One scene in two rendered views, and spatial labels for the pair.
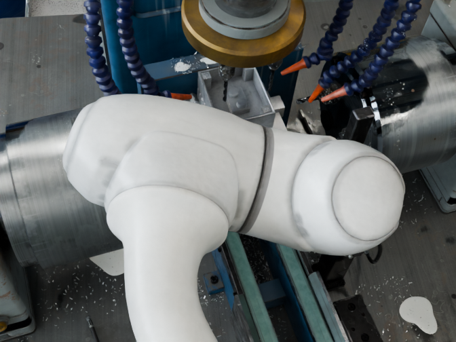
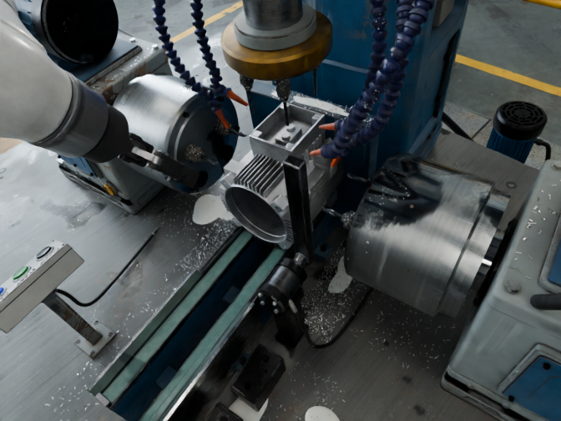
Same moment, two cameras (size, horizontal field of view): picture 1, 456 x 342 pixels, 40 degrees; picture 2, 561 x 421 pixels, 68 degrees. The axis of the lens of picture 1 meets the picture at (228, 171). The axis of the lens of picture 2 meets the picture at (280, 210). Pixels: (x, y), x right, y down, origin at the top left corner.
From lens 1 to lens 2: 0.74 m
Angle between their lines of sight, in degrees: 37
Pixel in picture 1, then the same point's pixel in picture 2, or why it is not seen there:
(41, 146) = (153, 84)
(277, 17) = (270, 36)
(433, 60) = (464, 196)
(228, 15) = (243, 21)
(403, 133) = (375, 238)
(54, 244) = not seen: hidden behind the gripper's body
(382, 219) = not seen: outside the picture
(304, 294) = (232, 309)
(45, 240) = not seen: hidden behind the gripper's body
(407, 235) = (386, 368)
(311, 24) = (499, 176)
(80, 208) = (138, 130)
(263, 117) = (281, 149)
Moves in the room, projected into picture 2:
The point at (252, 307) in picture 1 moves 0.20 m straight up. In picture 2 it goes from (198, 286) to (168, 227)
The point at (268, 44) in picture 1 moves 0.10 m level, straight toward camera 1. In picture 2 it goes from (251, 55) to (189, 78)
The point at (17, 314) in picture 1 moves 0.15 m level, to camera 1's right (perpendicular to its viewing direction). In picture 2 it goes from (122, 191) to (141, 226)
